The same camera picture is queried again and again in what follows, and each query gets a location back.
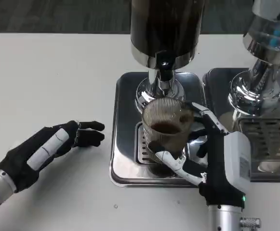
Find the clear ribbed glass cup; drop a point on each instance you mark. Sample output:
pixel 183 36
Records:
pixel 167 130

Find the dark drink dispenser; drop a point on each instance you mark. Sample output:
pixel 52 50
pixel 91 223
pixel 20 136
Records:
pixel 166 26

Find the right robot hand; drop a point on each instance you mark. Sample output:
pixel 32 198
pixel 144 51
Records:
pixel 229 163

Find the black dispenser tap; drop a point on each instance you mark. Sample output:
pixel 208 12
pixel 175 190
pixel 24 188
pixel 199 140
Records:
pixel 165 69

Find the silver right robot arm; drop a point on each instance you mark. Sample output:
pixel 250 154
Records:
pixel 224 219

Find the slotted steel drip grid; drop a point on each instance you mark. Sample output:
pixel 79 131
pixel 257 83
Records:
pixel 270 137
pixel 142 146

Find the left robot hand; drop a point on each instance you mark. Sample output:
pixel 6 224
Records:
pixel 48 146

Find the steel drip tray base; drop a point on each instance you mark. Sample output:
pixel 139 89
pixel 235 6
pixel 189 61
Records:
pixel 218 96
pixel 124 134

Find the clear drink dispenser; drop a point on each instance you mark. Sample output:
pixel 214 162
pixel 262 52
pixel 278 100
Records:
pixel 262 36

